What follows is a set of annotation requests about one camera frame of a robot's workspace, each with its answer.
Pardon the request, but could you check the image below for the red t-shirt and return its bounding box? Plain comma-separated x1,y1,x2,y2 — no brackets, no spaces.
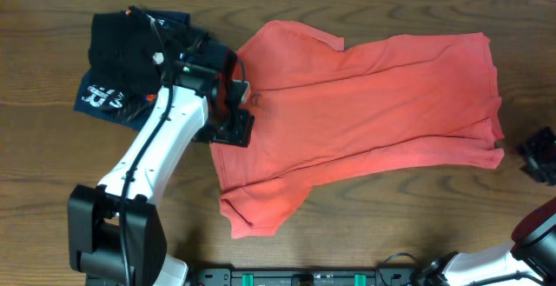
210,21,504,238

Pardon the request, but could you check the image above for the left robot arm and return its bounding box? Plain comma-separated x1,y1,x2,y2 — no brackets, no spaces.
67,41,255,286

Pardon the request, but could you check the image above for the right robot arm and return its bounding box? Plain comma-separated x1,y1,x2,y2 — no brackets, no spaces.
417,127,555,286

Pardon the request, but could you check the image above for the navy printed folded shirt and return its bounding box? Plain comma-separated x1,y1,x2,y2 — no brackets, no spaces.
73,9,221,131

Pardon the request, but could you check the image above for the black folded garment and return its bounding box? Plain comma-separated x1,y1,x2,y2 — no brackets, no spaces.
88,6,190,95

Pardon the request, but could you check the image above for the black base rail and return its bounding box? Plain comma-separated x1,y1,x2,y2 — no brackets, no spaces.
185,259,430,286

